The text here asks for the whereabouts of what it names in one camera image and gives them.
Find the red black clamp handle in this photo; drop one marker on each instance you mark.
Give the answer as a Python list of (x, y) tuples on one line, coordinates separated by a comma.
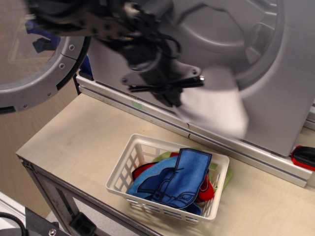
[(304, 157)]

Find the white plastic laundry basket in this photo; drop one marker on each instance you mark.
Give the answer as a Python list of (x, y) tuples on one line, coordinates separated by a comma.
[(177, 186)]

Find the metal table frame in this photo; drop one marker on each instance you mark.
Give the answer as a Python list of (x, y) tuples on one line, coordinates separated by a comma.
[(61, 196)]

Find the blue felt jeans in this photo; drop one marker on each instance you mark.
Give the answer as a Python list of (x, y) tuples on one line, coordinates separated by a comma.
[(177, 182)]

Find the aluminium profile rail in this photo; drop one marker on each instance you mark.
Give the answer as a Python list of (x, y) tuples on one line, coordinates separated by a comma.
[(263, 159)]

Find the green felt garment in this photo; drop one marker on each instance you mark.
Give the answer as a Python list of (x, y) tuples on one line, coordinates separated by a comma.
[(212, 167)]

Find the light blue felt garment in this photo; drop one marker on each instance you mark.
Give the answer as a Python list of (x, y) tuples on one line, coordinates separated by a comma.
[(152, 174)]

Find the round grey machine door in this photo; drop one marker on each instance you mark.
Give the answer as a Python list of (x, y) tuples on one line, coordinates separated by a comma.
[(45, 83)]

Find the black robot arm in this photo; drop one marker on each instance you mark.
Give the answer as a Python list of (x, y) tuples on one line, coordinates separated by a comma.
[(130, 30)]

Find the red felt garment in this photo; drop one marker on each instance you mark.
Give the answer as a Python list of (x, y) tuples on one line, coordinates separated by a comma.
[(205, 191)]

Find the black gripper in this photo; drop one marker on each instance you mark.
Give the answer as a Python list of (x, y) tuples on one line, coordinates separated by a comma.
[(153, 71)]

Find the grey white cloth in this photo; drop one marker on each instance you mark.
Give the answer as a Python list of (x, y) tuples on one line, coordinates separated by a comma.
[(217, 106)]

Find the black bracket on frame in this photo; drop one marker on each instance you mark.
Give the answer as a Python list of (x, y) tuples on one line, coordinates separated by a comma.
[(83, 225)]

